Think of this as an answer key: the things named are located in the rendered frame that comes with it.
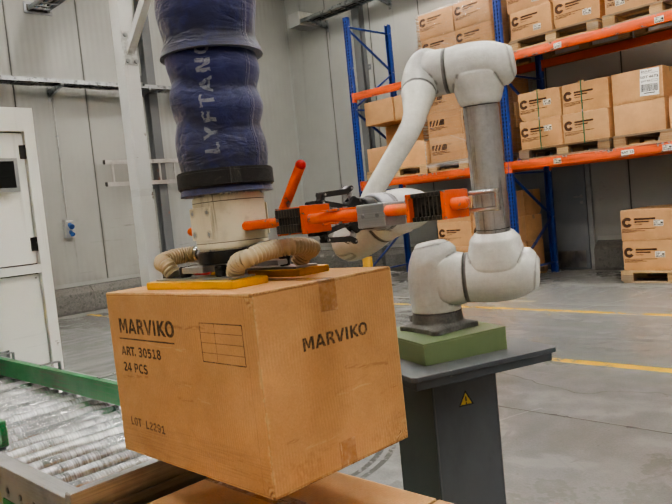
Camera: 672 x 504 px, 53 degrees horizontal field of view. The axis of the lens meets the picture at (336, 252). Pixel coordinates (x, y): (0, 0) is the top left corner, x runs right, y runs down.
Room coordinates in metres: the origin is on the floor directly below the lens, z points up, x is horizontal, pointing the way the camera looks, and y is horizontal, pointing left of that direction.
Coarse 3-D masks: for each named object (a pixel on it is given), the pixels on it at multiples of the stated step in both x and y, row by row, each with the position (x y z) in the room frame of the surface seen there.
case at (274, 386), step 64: (128, 320) 1.62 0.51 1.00; (192, 320) 1.42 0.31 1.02; (256, 320) 1.27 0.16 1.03; (320, 320) 1.38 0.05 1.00; (384, 320) 1.52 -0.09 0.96; (128, 384) 1.65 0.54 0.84; (192, 384) 1.44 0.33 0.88; (256, 384) 1.28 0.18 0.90; (320, 384) 1.37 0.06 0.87; (384, 384) 1.50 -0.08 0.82; (128, 448) 1.68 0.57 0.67; (192, 448) 1.46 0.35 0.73; (256, 448) 1.29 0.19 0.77; (320, 448) 1.35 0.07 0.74; (384, 448) 1.48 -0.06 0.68
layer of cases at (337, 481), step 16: (208, 480) 1.75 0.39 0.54; (320, 480) 1.67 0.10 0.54; (336, 480) 1.66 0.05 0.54; (352, 480) 1.65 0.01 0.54; (368, 480) 1.64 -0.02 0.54; (176, 496) 1.66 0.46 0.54; (192, 496) 1.65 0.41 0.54; (208, 496) 1.64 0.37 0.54; (224, 496) 1.63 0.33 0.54; (240, 496) 1.62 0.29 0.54; (256, 496) 1.61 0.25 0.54; (288, 496) 1.60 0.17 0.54; (304, 496) 1.59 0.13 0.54; (320, 496) 1.58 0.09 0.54; (336, 496) 1.57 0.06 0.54; (352, 496) 1.56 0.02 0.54; (368, 496) 1.55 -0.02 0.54; (384, 496) 1.54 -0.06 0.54; (400, 496) 1.53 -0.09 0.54; (416, 496) 1.53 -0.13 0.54
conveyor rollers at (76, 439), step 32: (0, 384) 3.21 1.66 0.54; (32, 384) 3.15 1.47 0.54; (0, 416) 2.61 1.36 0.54; (32, 416) 2.54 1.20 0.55; (64, 416) 2.52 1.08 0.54; (96, 416) 2.51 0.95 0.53; (0, 448) 2.19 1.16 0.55; (32, 448) 2.17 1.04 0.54; (64, 448) 2.15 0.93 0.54; (96, 448) 2.13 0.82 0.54; (64, 480) 1.87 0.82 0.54
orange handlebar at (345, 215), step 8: (456, 200) 1.16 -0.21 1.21; (464, 200) 1.16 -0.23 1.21; (336, 208) 1.38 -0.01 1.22; (344, 208) 1.35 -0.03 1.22; (352, 208) 1.36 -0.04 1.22; (384, 208) 1.25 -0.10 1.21; (392, 208) 1.24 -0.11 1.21; (400, 208) 1.23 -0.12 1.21; (456, 208) 1.16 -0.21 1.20; (464, 208) 1.17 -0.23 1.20; (312, 216) 1.39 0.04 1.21; (320, 216) 1.37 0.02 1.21; (328, 216) 1.35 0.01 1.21; (336, 216) 1.34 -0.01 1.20; (344, 216) 1.33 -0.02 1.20; (352, 216) 1.31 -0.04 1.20; (248, 224) 1.53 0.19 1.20; (256, 224) 1.51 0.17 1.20; (264, 224) 1.49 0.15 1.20; (272, 224) 1.47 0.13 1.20; (328, 224) 1.36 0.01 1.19; (336, 224) 1.38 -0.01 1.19
